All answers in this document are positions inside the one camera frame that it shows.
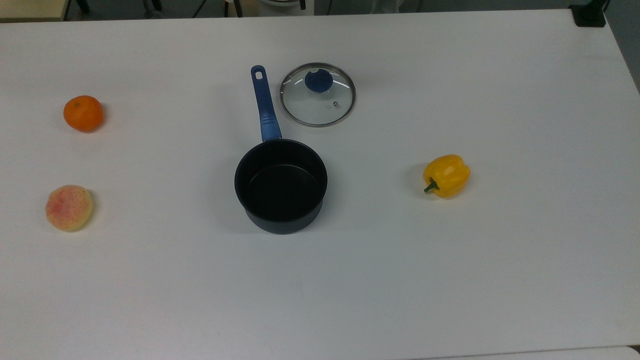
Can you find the glass lid with blue knob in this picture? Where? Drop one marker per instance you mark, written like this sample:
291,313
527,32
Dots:
320,105

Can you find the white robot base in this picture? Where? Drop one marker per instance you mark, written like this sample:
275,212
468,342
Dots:
285,6

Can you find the yellow bell pepper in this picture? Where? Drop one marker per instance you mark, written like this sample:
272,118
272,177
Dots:
448,176

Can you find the black chair leg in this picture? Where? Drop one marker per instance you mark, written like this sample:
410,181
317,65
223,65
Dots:
151,6

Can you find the orange mandarin fruit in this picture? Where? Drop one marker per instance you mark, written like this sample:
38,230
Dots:
83,114

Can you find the pink yellow peach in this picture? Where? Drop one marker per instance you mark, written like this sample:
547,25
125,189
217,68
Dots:
68,208

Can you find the black table clamp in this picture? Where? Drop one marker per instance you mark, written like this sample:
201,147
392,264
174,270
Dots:
589,15

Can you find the light wooden furniture board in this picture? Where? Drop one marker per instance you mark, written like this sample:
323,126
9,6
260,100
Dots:
30,9

